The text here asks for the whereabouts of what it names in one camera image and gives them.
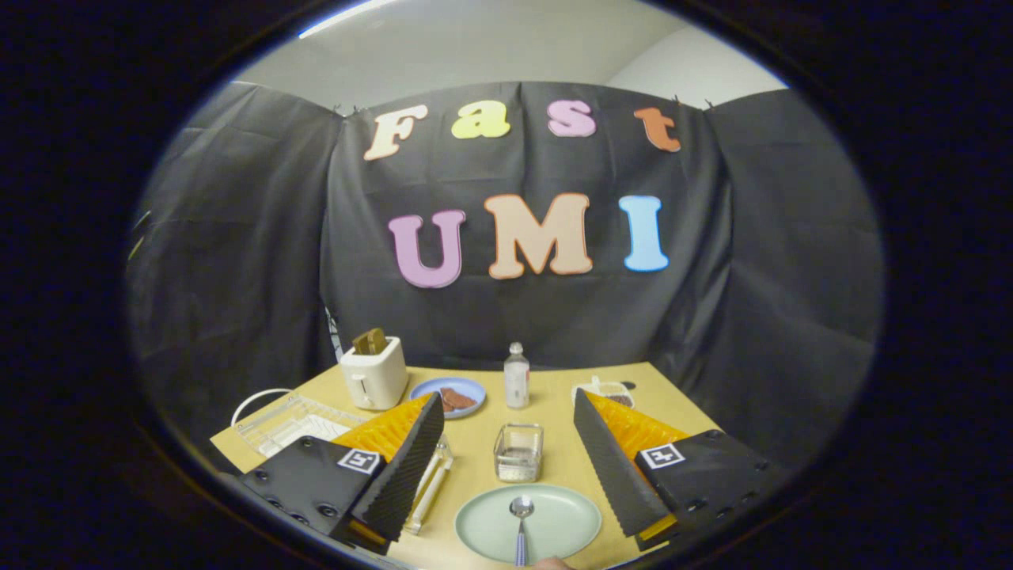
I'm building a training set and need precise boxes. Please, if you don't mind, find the black backdrop cloth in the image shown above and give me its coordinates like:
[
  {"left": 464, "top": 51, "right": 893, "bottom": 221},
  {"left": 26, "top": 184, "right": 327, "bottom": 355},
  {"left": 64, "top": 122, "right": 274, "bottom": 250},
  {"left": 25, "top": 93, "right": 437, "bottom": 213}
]
[{"left": 127, "top": 79, "right": 886, "bottom": 476}]

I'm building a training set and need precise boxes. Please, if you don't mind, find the blue plate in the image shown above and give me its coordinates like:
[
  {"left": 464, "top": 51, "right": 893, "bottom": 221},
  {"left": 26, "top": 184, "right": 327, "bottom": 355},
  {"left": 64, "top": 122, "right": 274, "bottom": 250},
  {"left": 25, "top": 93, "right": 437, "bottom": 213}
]
[{"left": 409, "top": 377, "right": 487, "bottom": 419}]

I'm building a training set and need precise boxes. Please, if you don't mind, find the white toaster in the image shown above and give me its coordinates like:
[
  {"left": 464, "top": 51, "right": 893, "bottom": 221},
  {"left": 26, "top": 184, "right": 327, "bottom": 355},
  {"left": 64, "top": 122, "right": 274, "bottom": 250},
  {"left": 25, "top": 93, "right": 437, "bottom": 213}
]
[{"left": 340, "top": 336, "right": 409, "bottom": 411}]

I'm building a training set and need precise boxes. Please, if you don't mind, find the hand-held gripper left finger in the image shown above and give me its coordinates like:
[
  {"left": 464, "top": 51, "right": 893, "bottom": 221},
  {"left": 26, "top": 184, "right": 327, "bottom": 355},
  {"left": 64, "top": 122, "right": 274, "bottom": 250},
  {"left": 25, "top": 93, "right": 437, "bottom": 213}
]
[{"left": 237, "top": 392, "right": 446, "bottom": 555}]

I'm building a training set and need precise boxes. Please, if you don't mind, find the small clear lidded container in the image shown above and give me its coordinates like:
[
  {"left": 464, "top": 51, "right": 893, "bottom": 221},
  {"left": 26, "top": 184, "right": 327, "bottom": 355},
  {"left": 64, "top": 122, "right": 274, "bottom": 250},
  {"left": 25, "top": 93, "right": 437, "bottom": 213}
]
[{"left": 571, "top": 377, "right": 635, "bottom": 409}]

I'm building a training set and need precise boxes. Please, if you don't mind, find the clear acrylic stand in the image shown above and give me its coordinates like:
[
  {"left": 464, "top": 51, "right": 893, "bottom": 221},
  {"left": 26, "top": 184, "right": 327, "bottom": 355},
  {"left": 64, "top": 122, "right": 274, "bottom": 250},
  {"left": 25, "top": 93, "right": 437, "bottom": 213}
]
[{"left": 404, "top": 434, "right": 454, "bottom": 535}]

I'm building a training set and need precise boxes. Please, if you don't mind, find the clear bottle with white cap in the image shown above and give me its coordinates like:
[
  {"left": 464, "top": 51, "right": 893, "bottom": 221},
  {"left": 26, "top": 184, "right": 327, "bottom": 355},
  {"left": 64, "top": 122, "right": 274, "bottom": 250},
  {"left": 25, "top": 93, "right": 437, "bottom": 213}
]
[{"left": 504, "top": 342, "right": 531, "bottom": 410}]

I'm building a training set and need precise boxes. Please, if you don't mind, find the silver spoon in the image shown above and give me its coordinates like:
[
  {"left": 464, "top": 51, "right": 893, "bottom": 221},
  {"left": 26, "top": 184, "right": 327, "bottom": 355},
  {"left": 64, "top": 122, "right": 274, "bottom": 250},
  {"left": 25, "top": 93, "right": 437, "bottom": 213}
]
[{"left": 510, "top": 496, "right": 535, "bottom": 567}]

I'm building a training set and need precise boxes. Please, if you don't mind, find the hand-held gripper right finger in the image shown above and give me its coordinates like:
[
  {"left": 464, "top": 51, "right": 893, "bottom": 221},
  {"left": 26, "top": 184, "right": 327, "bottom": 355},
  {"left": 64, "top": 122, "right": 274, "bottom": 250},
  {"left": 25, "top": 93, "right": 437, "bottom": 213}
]
[{"left": 573, "top": 387, "right": 784, "bottom": 553}]

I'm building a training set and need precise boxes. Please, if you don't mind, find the clear dish rack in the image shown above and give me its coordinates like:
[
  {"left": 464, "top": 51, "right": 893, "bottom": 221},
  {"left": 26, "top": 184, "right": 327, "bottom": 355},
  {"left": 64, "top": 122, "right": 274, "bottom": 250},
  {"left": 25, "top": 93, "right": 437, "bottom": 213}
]
[{"left": 235, "top": 394, "right": 369, "bottom": 458}]

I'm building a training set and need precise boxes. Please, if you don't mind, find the white cable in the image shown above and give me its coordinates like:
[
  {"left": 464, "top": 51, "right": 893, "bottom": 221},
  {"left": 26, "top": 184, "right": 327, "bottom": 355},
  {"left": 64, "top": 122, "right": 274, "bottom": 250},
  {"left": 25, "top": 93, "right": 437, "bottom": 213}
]
[{"left": 231, "top": 387, "right": 295, "bottom": 427}]

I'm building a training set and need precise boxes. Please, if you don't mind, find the pale green plate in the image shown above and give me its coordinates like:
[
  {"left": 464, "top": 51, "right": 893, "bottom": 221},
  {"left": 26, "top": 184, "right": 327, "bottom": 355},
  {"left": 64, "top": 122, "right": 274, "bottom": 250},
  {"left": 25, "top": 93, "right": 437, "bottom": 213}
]
[{"left": 455, "top": 484, "right": 602, "bottom": 564}]

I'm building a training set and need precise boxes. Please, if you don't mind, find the clear square basket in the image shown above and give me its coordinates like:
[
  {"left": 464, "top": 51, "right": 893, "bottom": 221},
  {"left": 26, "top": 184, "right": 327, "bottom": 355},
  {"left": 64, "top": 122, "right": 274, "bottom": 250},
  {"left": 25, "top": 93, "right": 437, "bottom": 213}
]
[{"left": 494, "top": 423, "right": 544, "bottom": 484}]

